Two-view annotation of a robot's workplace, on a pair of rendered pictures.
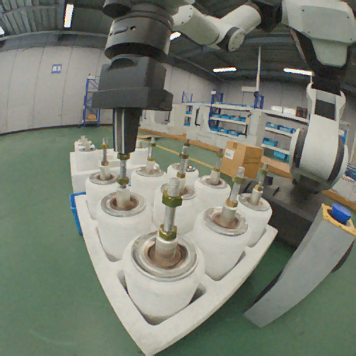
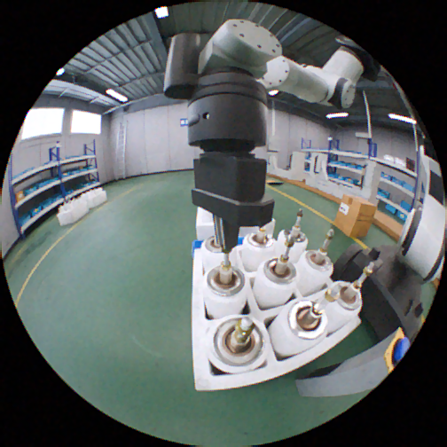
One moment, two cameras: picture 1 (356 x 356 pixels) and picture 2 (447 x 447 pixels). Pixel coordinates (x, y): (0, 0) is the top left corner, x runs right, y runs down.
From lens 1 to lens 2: 0.10 m
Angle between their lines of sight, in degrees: 32
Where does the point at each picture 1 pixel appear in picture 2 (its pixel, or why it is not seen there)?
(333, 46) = not seen: outside the picture
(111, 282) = (199, 336)
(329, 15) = not seen: outside the picture
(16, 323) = (124, 330)
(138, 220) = (232, 300)
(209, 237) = (284, 333)
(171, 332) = (221, 385)
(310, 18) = not seen: outside the picture
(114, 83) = (207, 185)
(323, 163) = (425, 262)
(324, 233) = (375, 366)
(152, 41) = (236, 131)
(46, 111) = (182, 157)
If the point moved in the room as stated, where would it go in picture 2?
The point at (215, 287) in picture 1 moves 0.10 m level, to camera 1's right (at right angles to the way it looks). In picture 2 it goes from (273, 366) to (318, 377)
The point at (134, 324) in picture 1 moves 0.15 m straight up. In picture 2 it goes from (200, 370) to (175, 368)
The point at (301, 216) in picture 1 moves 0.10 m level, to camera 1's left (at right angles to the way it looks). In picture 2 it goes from (390, 304) to (374, 301)
